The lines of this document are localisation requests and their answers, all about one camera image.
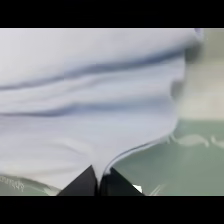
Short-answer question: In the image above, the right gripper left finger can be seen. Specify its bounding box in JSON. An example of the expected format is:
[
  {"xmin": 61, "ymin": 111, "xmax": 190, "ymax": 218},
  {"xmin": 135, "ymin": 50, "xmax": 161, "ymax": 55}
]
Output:
[{"xmin": 57, "ymin": 164, "xmax": 99, "ymax": 197}]

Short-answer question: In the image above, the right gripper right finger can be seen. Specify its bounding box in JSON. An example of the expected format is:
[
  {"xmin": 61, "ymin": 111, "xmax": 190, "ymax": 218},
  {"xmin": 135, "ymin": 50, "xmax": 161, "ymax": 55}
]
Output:
[{"xmin": 98, "ymin": 166, "xmax": 146, "ymax": 197}]

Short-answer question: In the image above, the pale lilac shirt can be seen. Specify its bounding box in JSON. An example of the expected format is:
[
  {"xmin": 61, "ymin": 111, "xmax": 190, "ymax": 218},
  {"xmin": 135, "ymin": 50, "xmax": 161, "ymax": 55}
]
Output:
[{"xmin": 0, "ymin": 27, "xmax": 205, "ymax": 192}]

